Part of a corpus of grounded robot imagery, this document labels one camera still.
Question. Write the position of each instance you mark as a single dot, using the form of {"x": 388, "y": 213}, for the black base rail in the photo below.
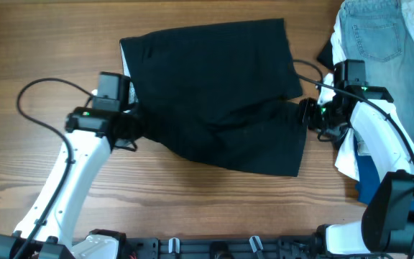
{"x": 285, "y": 247}

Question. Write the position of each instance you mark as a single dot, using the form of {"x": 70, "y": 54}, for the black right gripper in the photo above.
{"x": 306, "y": 109}

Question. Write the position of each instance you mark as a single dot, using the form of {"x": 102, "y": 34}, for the black garment in pile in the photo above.
{"x": 325, "y": 56}

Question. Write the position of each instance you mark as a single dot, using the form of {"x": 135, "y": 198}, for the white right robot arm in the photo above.
{"x": 387, "y": 224}

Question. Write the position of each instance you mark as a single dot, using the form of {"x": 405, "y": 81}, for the light blue denim shorts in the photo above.
{"x": 374, "y": 31}

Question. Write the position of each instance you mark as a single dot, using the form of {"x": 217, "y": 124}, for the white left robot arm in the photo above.
{"x": 107, "y": 122}

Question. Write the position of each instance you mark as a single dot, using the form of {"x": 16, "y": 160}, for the black shorts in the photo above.
{"x": 221, "y": 94}

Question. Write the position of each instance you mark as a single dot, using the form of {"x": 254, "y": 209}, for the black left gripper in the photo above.
{"x": 140, "y": 127}

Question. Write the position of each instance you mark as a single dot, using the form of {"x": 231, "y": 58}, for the dark blue garment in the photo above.
{"x": 369, "y": 180}

